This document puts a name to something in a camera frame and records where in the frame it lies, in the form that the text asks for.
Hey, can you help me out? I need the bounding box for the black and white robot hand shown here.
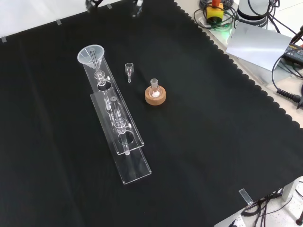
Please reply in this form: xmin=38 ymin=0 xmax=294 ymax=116
xmin=84 ymin=0 xmax=144 ymax=17

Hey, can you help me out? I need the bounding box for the translucent plastic funnel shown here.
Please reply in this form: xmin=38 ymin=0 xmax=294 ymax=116
xmin=77 ymin=44 xmax=106 ymax=77

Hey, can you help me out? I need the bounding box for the small glass weighing funnel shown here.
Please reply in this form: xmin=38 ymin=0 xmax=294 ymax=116
xmin=124 ymin=62 xmax=134 ymax=83

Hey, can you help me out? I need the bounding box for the clear acrylic funnel stand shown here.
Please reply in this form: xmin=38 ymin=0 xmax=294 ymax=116
xmin=81 ymin=48 xmax=152 ymax=185

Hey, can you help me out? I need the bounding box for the glass round-bottom flask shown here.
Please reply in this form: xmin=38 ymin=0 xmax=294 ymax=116
xmin=149 ymin=78 xmax=162 ymax=98

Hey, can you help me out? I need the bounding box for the yellow stop button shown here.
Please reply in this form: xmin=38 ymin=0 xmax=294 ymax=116
xmin=205 ymin=0 xmax=224 ymax=25

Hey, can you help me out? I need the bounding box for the pale board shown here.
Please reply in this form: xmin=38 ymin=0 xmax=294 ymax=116
xmin=225 ymin=21 xmax=293 ymax=71

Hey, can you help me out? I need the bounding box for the black cloth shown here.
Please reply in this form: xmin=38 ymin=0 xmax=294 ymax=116
xmin=0 ymin=0 xmax=303 ymax=227

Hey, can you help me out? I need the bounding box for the black power adapter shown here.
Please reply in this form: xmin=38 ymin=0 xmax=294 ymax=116
xmin=282 ymin=43 xmax=303 ymax=65

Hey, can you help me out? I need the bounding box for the clear tape strip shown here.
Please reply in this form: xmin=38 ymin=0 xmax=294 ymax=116
xmin=238 ymin=188 xmax=253 ymax=205

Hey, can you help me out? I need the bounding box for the white power strip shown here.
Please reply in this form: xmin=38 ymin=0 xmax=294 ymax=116
xmin=226 ymin=212 xmax=245 ymax=227

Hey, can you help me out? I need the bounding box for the white table leg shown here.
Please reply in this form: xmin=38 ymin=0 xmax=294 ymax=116
xmin=281 ymin=176 xmax=303 ymax=202

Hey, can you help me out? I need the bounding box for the cork ring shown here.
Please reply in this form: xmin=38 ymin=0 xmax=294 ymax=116
xmin=144 ymin=86 xmax=167 ymax=106

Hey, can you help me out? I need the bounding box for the green cable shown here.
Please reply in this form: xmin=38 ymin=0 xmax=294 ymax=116
xmin=208 ymin=22 xmax=234 ymax=33

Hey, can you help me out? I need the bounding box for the black ribbed cable plug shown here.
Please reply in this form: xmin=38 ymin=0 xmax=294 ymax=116
xmin=276 ymin=88 xmax=303 ymax=106

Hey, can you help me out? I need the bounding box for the black cable bundle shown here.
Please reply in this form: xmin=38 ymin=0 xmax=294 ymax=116
xmin=240 ymin=189 xmax=303 ymax=227

